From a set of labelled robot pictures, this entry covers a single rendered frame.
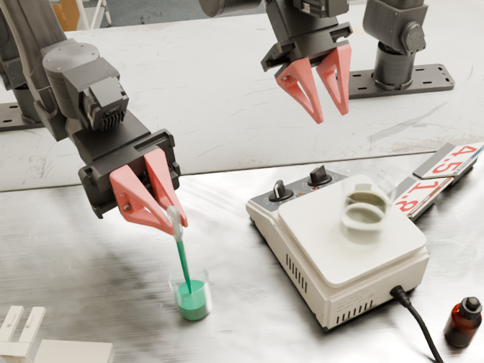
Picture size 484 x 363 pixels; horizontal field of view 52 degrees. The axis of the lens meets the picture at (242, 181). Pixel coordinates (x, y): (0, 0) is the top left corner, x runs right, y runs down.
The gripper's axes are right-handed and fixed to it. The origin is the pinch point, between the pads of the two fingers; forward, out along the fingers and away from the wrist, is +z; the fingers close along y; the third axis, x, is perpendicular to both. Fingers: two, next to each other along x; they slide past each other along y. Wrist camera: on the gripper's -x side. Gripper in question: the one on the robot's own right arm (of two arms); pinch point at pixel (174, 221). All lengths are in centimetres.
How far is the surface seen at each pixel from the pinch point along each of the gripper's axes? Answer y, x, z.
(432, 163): 39.1, 14.4, 2.4
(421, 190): 31.9, 12.4, 5.9
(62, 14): 49, 72, -205
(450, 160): 40.1, 13.1, 4.3
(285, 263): 10.6, 12.0, 3.7
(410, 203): 28.7, 12.1, 6.6
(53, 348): -15.1, 14.1, -4.7
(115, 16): 93, 107, -255
